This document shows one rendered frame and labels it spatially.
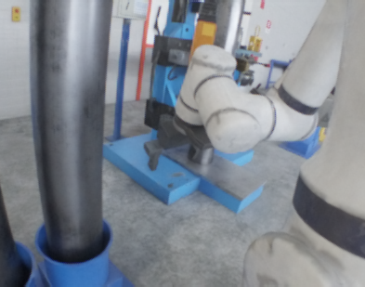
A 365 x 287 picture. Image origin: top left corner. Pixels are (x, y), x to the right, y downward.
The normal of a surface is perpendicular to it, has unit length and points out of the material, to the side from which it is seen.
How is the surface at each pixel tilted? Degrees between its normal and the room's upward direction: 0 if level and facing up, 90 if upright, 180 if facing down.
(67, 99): 90
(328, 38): 99
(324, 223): 88
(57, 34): 90
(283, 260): 92
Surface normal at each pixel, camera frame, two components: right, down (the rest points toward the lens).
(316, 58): -0.74, 0.31
